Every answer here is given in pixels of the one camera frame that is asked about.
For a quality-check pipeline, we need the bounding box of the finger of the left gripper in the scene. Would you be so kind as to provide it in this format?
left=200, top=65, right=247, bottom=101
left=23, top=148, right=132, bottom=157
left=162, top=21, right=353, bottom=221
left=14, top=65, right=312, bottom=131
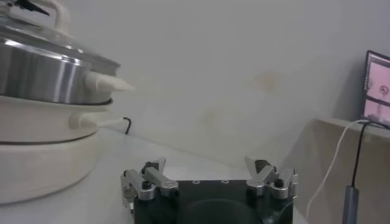
left=13, top=0, right=50, bottom=16

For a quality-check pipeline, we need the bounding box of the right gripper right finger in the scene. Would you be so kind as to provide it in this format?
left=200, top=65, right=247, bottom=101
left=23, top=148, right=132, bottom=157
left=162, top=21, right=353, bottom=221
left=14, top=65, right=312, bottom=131
left=243, top=156, right=299, bottom=200

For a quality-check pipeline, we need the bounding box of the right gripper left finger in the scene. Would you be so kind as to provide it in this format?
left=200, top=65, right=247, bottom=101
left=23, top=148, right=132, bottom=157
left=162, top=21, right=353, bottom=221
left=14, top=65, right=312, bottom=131
left=120, top=156, right=180, bottom=214

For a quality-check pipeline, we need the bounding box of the glass lid with cream handle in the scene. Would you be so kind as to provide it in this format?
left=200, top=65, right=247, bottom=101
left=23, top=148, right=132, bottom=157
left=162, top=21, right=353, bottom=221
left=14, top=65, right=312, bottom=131
left=0, top=0, right=121, bottom=74

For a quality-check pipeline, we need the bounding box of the stainless steel steamer basket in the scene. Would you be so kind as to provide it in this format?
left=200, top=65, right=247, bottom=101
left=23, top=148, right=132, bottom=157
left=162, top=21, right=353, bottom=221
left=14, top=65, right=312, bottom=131
left=0, top=36, right=135, bottom=106

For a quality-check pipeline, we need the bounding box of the cream electric cooking pot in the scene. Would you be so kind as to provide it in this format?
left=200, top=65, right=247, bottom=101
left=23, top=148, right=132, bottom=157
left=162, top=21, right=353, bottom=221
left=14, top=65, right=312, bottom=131
left=0, top=94, right=122, bottom=205

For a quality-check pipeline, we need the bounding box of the monitor showing pink windows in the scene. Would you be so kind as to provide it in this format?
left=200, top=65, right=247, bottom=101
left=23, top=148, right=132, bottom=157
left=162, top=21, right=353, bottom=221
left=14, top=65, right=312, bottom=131
left=361, top=50, right=390, bottom=122

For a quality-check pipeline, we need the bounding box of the black pot power cord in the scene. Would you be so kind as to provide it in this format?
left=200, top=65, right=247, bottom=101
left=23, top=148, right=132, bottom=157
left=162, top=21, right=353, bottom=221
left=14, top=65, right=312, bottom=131
left=122, top=116, right=132, bottom=135

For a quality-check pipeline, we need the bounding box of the white hanging cable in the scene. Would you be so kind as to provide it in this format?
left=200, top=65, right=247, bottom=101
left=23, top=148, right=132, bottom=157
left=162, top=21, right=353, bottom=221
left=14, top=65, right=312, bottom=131
left=305, top=119, right=371, bottom=212

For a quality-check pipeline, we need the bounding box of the black cable with adapter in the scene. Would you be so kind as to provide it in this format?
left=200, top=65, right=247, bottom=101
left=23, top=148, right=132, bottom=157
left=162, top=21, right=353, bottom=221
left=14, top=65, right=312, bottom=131
left=341, top=121, right=390, bottom=224

